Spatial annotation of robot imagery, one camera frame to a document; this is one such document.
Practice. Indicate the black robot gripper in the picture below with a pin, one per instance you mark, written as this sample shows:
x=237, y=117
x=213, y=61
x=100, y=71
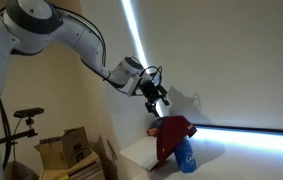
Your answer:
x=153, y=94

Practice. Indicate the maroon baseball cap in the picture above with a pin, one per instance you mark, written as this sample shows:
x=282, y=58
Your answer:
x=172, y=130

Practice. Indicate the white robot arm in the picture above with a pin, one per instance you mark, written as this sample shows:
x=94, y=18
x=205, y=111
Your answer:
x=27, y=26

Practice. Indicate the blue bottle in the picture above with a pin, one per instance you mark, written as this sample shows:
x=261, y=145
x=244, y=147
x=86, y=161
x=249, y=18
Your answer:
x=184, y=156

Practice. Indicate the open cardboard box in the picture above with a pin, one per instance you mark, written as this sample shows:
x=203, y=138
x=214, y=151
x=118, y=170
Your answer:
x=63, y=152

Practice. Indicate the brown box on floor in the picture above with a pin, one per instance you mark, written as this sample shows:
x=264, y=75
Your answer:
x=15, y=170

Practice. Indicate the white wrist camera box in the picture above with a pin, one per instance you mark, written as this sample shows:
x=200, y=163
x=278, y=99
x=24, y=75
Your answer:
x=134, y=86

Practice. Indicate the black camera on stand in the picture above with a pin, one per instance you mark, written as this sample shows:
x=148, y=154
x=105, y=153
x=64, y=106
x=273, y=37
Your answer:
x=28, y=115

